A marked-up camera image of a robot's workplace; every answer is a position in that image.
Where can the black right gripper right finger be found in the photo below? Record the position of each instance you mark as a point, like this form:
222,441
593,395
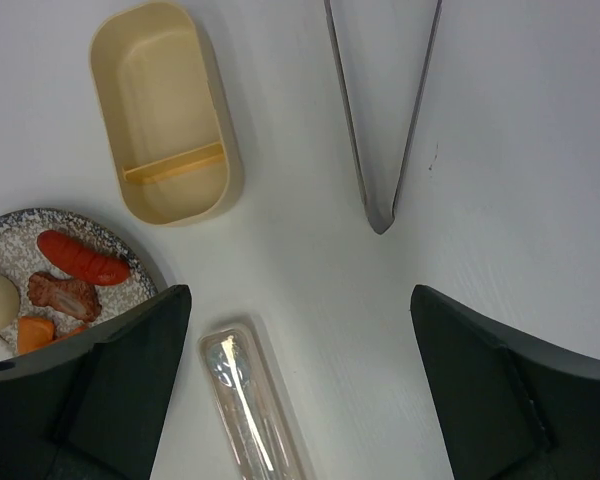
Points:
510,405

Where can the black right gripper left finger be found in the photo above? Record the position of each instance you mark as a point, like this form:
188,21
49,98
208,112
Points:
93,406

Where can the brown fried chicken piece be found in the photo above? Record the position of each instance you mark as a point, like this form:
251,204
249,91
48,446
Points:
73,297

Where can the red sausage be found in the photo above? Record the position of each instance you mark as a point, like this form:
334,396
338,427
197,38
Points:
81,262

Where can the metal food tongs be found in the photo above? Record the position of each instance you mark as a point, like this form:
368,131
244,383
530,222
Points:
380,221

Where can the beige lunch box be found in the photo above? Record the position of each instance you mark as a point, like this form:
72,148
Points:
166,115

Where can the orange chicken drumstick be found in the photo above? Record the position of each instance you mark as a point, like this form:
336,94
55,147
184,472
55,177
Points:
35,333

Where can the clear cutlery case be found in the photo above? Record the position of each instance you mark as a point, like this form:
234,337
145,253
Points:
293,458

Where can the speckled ceramic plate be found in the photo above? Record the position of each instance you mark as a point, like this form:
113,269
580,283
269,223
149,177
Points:
20,257

